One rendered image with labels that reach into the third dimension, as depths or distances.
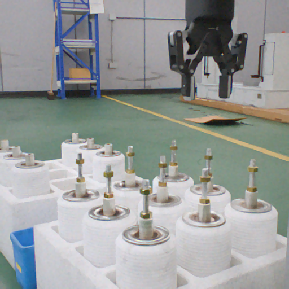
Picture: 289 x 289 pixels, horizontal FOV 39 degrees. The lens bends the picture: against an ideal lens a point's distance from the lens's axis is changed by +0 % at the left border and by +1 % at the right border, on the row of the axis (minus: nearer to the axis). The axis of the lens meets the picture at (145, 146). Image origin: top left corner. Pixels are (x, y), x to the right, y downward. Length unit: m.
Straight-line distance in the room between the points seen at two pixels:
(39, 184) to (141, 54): 6.36
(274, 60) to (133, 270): 3.68
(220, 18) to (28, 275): 0.68
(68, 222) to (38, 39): 6.32
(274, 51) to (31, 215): 3.43
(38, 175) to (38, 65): 6.00
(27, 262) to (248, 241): 0.48
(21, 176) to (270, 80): 3.41
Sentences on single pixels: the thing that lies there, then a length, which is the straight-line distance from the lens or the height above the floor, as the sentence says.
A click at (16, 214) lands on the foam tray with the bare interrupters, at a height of 0.15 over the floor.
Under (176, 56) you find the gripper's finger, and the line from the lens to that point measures 0.62.
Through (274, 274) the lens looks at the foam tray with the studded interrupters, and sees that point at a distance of 0.77.
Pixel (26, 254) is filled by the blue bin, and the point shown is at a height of 0.10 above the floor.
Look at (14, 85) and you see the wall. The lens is 7.04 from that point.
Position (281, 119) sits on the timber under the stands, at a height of 0.03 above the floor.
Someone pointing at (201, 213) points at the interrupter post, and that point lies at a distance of 0.70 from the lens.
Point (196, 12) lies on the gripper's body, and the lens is 0.64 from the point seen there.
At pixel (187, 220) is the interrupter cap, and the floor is 0.25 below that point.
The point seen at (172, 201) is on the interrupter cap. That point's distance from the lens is 0.79.
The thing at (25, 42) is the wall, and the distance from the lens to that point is 7.04.
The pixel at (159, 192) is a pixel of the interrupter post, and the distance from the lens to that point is 0.79.
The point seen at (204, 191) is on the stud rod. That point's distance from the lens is 0.70.
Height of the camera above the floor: 0.51
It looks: 11 degrees down
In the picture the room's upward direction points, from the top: straight up
